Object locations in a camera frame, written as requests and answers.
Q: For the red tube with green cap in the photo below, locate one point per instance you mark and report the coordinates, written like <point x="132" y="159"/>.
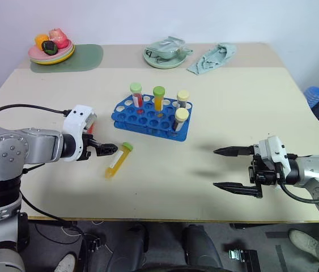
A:
<point x="136" y="88"/>

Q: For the yellow plate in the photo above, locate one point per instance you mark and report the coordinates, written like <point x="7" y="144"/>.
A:
<point x="49" y="63"/>

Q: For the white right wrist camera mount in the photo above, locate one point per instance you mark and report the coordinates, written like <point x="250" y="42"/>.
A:
<point x="272" y="150"/>

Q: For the dark tube with yellow cap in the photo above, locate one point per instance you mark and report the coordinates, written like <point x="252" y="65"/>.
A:
<point x="182" y="114"/>
<point x="183" y="96"/>

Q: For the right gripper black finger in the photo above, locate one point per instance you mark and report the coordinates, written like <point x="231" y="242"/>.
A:
<point x="235" y="151"/>
<point x="244" y="189"/>

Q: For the orange tube with green cap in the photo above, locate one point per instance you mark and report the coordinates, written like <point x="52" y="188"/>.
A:
<point x="159" y="92"/>

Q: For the green placemat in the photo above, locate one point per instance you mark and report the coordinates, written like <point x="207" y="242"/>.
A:
<point x="87" y="56"/>

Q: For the pale green cloth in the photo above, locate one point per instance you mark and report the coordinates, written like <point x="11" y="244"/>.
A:
<point x="213" y="61"/>

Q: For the black plate with metal latch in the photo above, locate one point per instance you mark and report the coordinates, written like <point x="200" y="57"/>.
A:
<point x="247" y="259"/>

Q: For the blue test tube rack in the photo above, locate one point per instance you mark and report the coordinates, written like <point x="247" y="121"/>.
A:
<point x="150" y="122"/>

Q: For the pale green plate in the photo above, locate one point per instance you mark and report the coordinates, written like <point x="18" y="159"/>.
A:
<point x="165" y="64"/>

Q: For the pink toy fruit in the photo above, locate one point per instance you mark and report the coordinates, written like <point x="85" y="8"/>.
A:
<point x="60" y="38"/>

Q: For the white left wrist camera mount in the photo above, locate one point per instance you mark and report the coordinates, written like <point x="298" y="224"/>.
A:
<point x="75" y="119"/>

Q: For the orange toy fruit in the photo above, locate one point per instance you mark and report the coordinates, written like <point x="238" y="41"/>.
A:
<point x="40" y="39"/>

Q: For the dark rounded shape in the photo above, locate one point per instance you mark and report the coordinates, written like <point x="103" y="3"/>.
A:
<point x="201" y="246"/>

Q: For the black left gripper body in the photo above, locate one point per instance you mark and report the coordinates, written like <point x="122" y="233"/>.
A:
<point x="87" y="146"/>

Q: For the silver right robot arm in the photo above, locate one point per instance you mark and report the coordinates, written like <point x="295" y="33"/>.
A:
<point x="318" y="170"/>

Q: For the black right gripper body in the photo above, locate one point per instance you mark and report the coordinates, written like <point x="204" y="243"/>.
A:
<point x="265" y="174"/>

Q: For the small metal latch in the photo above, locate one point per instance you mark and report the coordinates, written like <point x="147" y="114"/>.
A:
<point x="94" y="242"/>

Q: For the light green stacked plate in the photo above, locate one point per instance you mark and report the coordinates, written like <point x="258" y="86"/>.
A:
<point x="66" y="56"/>

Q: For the dark toy fruit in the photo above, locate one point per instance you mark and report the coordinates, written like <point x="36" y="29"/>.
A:
<point x="49" y="47"/>

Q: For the white shoe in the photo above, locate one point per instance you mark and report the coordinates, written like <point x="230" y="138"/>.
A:
<point x="302" y="242"/>
<point x="65" y="263"/>

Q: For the crumpled clear plastic wrap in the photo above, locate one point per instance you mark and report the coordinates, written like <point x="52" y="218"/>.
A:
<point x="167" y="46"/>

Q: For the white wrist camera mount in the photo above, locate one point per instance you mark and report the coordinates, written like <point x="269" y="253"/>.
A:
<point x="75" y="119"/>
<point x="272" y="150"/>

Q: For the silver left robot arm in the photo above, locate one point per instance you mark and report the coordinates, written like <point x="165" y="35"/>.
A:
<point x="34" y="141"/>

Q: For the yellow labelled tube green cap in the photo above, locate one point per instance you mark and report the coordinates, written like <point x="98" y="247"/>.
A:
<point x="116" y="164"/>

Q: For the pink plate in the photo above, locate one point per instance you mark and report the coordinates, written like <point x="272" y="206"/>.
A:
<point x="36" y="54"/>

